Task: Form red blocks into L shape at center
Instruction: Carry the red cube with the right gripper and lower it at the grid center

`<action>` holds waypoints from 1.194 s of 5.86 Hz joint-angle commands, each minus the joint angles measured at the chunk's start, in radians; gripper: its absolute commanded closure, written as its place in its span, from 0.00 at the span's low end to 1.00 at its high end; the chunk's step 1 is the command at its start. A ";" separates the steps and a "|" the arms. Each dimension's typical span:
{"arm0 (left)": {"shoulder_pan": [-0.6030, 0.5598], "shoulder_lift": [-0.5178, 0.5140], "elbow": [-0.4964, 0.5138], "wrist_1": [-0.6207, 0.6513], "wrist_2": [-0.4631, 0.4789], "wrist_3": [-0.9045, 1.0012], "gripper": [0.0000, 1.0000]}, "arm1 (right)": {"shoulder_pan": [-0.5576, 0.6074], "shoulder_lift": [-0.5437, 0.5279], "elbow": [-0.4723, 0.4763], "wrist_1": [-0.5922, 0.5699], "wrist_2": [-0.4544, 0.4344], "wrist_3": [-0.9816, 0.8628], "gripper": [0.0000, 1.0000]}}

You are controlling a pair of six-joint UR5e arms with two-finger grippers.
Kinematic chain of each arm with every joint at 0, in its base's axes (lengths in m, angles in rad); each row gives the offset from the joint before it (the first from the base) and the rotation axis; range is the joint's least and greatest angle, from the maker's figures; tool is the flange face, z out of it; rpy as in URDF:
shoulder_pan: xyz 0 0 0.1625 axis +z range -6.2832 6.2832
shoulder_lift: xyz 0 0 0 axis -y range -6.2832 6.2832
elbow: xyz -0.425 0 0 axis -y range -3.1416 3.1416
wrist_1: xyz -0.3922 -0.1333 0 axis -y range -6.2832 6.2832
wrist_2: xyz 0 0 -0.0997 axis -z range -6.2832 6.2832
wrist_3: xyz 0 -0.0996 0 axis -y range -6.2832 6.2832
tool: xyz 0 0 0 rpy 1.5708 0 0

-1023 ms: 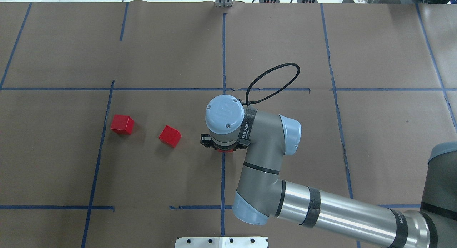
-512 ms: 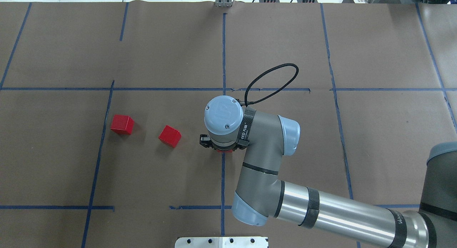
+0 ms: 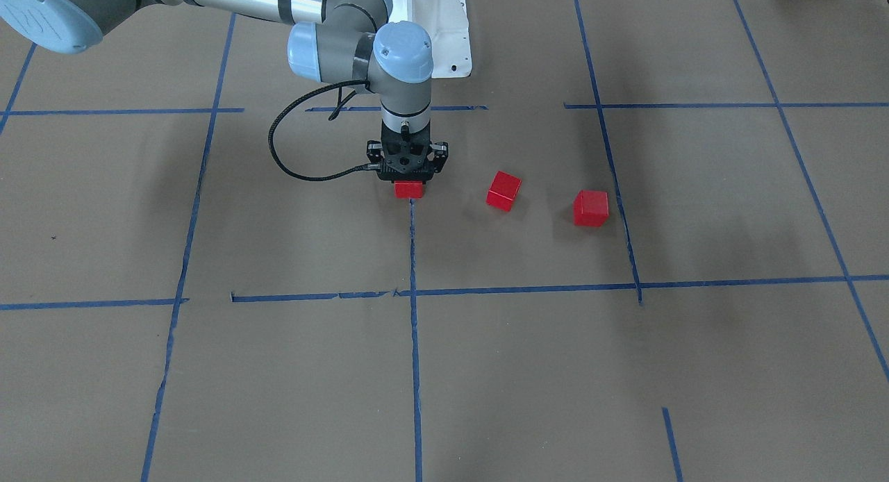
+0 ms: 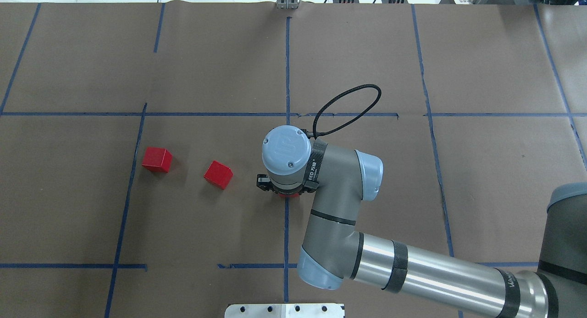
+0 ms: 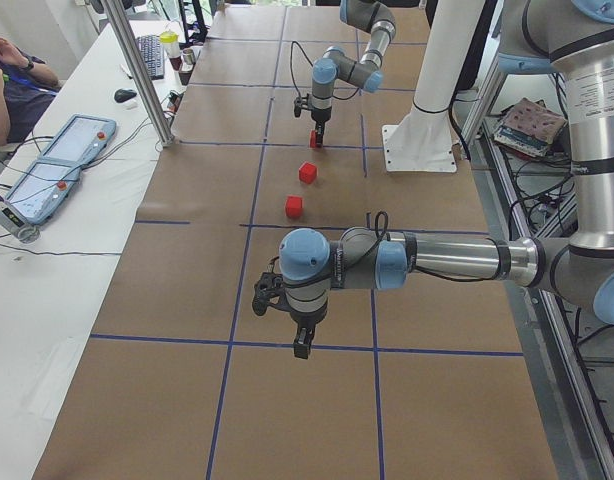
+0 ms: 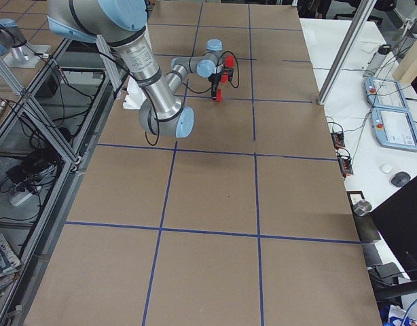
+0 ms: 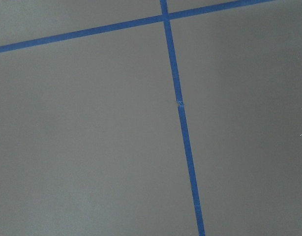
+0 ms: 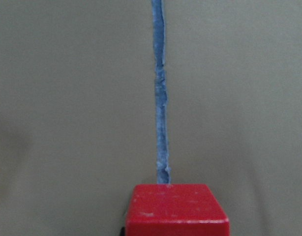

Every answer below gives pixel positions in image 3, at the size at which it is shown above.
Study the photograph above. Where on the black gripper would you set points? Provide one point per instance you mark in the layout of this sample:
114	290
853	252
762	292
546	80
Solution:
375	153

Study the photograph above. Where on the white pedestal column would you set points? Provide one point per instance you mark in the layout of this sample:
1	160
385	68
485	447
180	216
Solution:
447	23

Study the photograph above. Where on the red block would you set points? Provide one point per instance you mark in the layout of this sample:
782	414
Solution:
503	191
591	208

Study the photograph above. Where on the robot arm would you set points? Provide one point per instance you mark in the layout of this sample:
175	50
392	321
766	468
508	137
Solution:
349	46

